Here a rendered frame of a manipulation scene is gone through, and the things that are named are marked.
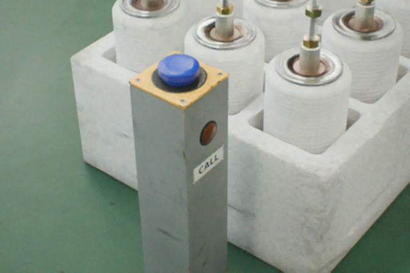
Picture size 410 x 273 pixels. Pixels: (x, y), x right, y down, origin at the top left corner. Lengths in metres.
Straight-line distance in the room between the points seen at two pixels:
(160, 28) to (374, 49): 0.26
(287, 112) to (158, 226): 0.19
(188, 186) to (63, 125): 0.47
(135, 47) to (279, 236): 0.29
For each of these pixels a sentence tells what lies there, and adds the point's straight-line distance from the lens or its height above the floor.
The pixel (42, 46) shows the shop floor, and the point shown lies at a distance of 1.46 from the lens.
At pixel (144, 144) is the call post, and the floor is 0.24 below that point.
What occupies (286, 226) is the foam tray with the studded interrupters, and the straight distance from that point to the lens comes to 0.97.
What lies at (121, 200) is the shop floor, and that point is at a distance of 1.12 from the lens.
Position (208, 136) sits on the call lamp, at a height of 0.26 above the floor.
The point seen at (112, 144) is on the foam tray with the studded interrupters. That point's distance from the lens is 1.11.
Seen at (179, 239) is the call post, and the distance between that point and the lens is 0.88.
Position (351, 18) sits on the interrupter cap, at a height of 0.25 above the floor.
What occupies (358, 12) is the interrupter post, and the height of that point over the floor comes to 0.27.
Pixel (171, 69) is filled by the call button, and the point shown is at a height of 0.33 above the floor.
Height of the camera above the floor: 0.77
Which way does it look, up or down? 38 degrees down
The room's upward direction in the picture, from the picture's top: 1 degrees counter-clockwise
